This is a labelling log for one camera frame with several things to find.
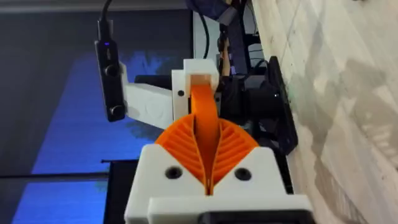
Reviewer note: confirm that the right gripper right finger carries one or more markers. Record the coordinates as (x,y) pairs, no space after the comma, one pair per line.
(264,174)

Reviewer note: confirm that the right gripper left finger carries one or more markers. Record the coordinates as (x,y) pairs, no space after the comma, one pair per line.
(155,174)

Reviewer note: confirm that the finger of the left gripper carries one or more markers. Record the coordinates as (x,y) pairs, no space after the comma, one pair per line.
(178,105)

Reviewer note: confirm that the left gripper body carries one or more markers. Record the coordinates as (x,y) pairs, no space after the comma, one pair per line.
(149,105)

